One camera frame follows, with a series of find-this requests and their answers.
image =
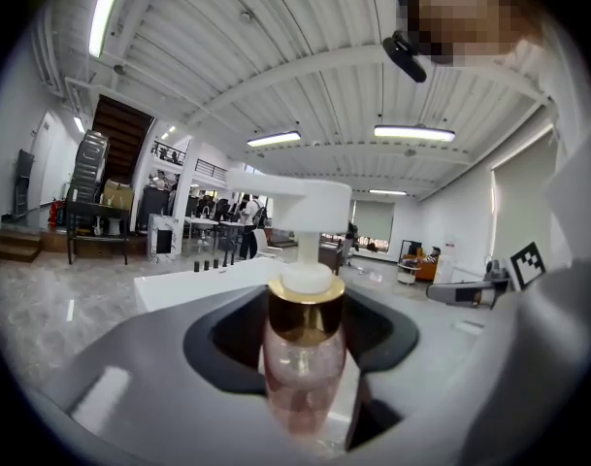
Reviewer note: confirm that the black folding rack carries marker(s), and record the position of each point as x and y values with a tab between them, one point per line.
24	182

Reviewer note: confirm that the pink pump bottle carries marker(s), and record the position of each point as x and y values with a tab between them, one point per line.
305	357

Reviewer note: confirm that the wooden steps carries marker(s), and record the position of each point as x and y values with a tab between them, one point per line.
19	246

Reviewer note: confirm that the orange sofa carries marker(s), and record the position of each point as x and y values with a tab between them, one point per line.
427	270

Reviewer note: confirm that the grey window blind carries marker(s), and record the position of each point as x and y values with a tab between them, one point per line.
373	221

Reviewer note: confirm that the white door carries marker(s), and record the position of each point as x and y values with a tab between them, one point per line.
45	163

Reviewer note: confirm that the black head-worn camera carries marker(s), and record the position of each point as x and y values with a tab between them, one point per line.
405	58

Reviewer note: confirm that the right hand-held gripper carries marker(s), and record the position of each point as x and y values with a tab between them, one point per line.
527	266

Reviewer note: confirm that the marble pattern cabinet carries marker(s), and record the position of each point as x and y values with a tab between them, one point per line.
171	226

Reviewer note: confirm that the black frame table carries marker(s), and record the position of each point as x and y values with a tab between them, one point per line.
98	208

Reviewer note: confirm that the cardboard box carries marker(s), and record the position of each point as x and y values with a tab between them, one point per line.
119	194

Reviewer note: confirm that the white bathtub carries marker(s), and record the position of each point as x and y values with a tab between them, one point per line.
188	289

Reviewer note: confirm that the black balcony railing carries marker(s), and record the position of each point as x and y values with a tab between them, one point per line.
169	153

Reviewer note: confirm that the brown staircase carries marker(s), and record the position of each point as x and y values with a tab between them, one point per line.
122	139

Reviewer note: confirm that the white toilet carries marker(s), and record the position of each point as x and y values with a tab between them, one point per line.
114	225

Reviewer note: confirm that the person's head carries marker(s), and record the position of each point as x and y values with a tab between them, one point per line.
469	12

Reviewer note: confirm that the silver metal case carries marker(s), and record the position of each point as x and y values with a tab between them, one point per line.
88	168

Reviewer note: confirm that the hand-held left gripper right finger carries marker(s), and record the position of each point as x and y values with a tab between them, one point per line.
421	381

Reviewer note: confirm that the large white window blind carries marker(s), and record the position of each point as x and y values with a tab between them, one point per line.
523	202

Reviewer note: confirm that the white chair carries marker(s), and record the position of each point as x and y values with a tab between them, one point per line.
262	242

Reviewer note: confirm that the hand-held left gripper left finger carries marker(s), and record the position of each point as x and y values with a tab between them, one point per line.
149	357

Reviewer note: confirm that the long ceiling light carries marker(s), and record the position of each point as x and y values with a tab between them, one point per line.
106	12
387	192
414	133
273	139
79	124

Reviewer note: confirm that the round white side table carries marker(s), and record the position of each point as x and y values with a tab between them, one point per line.
408	272

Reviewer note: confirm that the person's white shirt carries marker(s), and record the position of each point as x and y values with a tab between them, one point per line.
571	357

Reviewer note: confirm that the red fire extinguisher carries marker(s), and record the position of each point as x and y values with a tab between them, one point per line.
57	213

